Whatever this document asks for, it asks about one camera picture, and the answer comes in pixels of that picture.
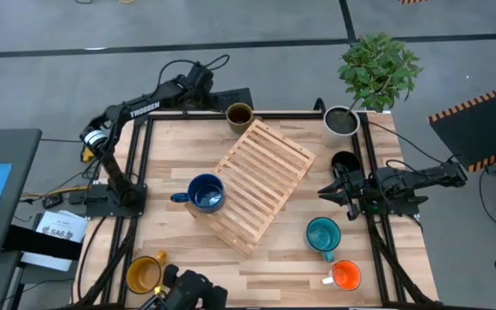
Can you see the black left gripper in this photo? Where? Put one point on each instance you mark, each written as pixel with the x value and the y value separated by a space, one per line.
pixel 200 84

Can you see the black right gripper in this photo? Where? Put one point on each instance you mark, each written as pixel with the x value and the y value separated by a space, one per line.
pixel 355 183

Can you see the teal coffee mug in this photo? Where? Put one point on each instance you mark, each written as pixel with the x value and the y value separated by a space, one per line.
pixel 323 234

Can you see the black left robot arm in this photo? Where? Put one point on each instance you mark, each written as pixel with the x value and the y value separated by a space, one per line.
pixel 144 109

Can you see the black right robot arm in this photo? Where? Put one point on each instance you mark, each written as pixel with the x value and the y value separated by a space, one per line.
pixel 424 174

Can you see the olive brown coffee mug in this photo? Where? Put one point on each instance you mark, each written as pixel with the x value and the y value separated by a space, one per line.
pixel 239 115

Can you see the black coffee mug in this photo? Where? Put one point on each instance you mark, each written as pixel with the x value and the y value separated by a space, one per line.
pixel 345 160

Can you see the dark blue coffee mug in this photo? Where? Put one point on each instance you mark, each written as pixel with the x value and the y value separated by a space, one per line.
pixel 205 194

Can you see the yellow coffee mug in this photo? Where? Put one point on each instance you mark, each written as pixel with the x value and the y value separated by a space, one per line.
pixel 144 275

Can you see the wooden slatted rack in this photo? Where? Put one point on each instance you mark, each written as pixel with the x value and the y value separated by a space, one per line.
pixel 265 172

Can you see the green plant in white pot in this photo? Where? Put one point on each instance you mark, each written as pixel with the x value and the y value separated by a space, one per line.
pixel 377 71

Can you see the black power adapter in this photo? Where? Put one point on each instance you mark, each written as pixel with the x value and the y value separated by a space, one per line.
pixel 52 200

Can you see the white printed paper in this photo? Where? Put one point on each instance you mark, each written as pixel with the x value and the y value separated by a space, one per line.
pixel 60 224

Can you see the gray desk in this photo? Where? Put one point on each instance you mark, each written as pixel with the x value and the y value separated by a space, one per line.
pixel 20 150

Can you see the black flat bar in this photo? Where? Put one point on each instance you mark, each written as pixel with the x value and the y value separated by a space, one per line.
pixel 41 243

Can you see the black metal table frame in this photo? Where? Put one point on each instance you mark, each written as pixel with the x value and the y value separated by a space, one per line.
pixel 282 115

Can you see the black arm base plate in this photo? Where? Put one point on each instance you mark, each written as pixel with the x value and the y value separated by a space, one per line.
pixel 407 210
pixel 97 206

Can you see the black camera rig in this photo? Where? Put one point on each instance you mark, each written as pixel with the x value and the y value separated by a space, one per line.
pixel 192 288

